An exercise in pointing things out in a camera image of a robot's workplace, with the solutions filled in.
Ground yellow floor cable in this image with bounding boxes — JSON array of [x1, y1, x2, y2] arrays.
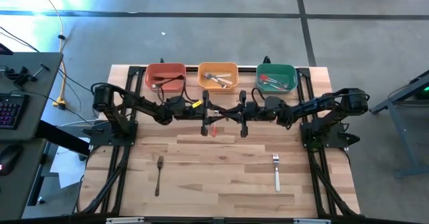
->
[[33, 0, 68, 110]]

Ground red-handled fork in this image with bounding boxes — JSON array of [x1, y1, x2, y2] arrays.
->
[[257, 79, 289, 91], [211, 109, 221, 138], [259, 74, 291, 87]]

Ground white paper sheet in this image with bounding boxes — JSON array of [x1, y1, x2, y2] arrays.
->
[[49, 143, 91, 188]]

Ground green plastic bin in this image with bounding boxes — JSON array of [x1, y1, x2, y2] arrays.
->
[[255, 63, 298, 94]]

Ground white-handled fork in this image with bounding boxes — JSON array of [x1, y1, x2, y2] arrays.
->
[[203, 72, 233, 79], [272, 153, 281, 192], [204, 73, 234, 86], [210, 78, 229, 89]]

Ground black metal stand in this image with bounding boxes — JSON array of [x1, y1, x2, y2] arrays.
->
[[368, 68, 429, 180]]

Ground grey desk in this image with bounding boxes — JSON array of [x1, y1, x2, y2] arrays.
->
[[0, 52, 64, 221]]

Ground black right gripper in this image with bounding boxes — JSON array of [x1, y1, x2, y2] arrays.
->
[[224, 90, 286, 137]]

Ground silver metal bracket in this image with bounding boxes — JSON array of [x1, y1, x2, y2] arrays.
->
[[294, 218, 332, 224], [105, 217, 145, 224]]

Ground black clamp tool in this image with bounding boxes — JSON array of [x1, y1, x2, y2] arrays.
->
[[3, 64, 50, 87]]

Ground red plastic bin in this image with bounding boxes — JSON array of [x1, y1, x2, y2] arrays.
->
[[145, 62, 187, 93]]

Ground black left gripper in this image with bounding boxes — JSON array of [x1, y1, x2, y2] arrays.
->
[[182, 90, 224, 137]]

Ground thin black cable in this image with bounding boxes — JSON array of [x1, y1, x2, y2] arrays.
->
[[57, 68, 95, 94], [0, 25, 41, 53]]

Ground black fork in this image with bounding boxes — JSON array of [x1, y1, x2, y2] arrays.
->
[[152, 75, 185, 82], [150, 76, 185, 90], [154, 155, 165, 197]]

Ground black backlit keyboard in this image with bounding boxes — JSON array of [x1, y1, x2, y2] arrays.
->
[[0, 93, 29, 130]]

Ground black computer mouse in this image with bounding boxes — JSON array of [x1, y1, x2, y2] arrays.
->
[[0, 144, 23, 176]]

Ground black aluminium table frame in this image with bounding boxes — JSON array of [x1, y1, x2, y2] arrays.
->
[[76, 65, 361, 224]]

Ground black desk support bar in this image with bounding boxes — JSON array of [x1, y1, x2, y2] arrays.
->
[[35, 119, 92, 157]]

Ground black monitor corner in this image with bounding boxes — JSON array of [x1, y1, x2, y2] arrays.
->
[[0, 42, 14, 56]]

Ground green-lit device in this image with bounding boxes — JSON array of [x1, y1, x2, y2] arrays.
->
[[414, 82, 429, 101]]

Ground orange plastic bin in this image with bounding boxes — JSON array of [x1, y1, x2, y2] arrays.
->
[[197, 62, 240, 92]]

